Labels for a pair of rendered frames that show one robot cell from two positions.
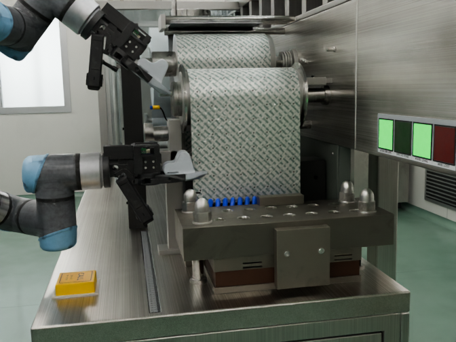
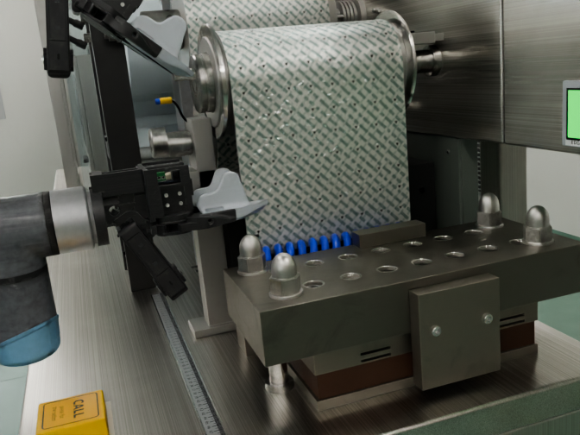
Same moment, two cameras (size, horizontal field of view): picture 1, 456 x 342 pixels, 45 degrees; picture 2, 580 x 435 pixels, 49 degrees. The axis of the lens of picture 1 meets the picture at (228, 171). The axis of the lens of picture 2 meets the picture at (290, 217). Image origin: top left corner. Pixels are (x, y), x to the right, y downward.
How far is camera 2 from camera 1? 0.36 m
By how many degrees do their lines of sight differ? 9
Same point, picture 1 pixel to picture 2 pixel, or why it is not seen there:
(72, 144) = (12, 161)
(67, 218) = (40, 307)
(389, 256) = not seen: hidden behind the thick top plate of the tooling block
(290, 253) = (441, 330)
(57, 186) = (15, 255)
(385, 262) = not seen: hidden behind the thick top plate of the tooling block
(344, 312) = (533, 414)
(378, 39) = not seen: outside the picture
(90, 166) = (72, 213)
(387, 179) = (513, 181)
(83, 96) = (20, 96)
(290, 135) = (392, 129)
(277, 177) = (376, 198)
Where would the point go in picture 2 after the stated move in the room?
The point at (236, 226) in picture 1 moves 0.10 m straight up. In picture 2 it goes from (349, 296) to (342, 202)
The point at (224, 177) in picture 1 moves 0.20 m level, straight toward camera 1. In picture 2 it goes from (294, 206) to (326, 247)
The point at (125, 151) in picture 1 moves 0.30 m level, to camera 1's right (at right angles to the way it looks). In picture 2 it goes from (129, 180) to (378, 153)
